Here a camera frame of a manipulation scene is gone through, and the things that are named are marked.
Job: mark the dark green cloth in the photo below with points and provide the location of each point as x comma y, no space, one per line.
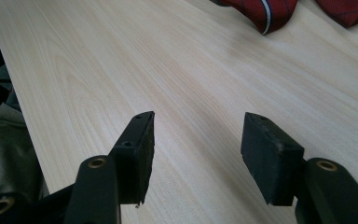
6,155

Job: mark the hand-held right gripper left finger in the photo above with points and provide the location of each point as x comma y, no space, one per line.
133,168

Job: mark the red striped necktie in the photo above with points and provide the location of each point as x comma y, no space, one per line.
261,12

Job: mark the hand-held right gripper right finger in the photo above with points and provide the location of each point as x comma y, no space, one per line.
273,165

